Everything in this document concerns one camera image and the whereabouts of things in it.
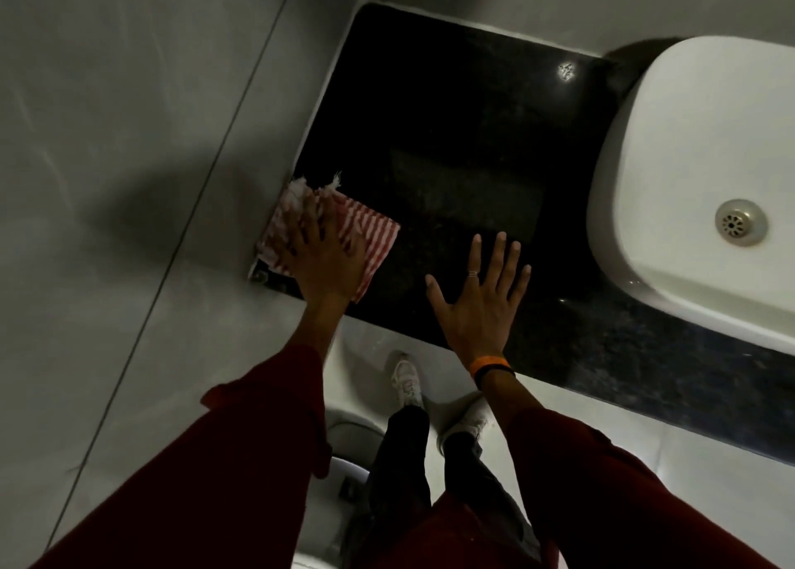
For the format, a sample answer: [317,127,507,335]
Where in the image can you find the person's right hand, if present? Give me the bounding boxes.
[425,231,532,367]

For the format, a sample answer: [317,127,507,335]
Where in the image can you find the person's left hand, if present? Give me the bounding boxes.
[274,195,369,307]

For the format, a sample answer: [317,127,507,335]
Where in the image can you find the red white striped cloth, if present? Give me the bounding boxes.
[258,174,401,305]

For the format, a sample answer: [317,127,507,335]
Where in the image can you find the person's right forearm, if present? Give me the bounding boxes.
[477,367,780,569]

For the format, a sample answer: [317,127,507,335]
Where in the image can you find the person's left forearm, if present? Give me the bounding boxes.
[28,298,352,569]

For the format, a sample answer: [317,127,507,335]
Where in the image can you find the orange black wristband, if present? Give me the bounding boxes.
[469,355,517,381]

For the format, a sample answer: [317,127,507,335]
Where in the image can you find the white left shoe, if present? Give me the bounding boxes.
[389,351,427,412]

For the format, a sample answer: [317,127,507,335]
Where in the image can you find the white shoe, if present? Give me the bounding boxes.
[436,397,495,458]
[389,351,427,412]

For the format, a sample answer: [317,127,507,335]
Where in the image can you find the white right shoe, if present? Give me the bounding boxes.
[436,397,495,458]

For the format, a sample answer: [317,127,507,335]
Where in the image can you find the black trousers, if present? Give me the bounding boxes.
[348,404,541,569]

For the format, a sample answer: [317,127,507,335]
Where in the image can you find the white toilet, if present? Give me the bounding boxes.
[292,413,389,569]

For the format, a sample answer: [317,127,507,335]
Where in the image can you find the white ceramic sink basin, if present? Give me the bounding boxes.
[586,35,795,358]

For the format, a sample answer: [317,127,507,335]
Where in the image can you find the metal sink drain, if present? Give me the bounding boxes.
[714,199,769,247]

